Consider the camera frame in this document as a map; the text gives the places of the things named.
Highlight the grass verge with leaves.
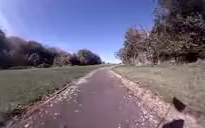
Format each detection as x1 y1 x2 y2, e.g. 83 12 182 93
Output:
110 57 205 128

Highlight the dense wood beside path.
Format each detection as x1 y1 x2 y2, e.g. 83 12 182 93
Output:
115 0 205 66

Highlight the dirt and asphalt path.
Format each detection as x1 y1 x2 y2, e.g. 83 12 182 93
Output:
3 64 204 128

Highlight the open grass meadow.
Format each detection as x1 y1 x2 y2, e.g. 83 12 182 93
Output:
0 63 112 128

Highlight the distant row of trees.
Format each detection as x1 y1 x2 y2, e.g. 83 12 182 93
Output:
0 21 104 71

